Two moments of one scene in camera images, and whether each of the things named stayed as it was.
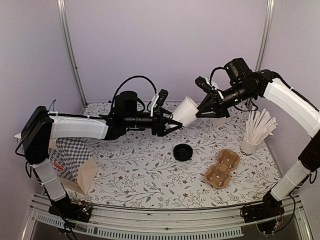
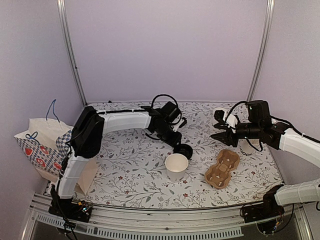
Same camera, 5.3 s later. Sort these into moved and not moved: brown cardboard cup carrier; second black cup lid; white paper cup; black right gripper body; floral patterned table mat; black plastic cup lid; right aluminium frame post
Moved: black right gripper body; white paper cup
Not moved: brown cardboard cup carrier; floral patterned table mat; second black cup lid; right aluminium frame post; black plastic cup lid
